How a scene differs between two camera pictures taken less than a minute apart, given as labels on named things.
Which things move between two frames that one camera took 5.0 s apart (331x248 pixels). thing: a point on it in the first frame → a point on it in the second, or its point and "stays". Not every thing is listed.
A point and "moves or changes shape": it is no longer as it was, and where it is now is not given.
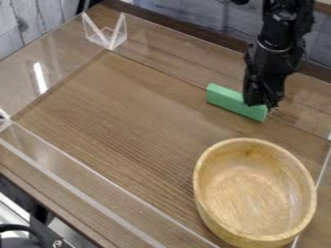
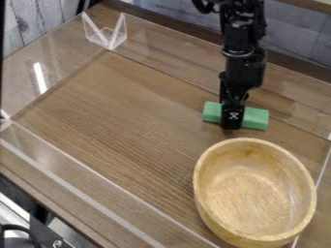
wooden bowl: [254, 193] stays
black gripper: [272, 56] → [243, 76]
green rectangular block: [230, 100] moves or changes shape
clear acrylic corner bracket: [106, 37] stays
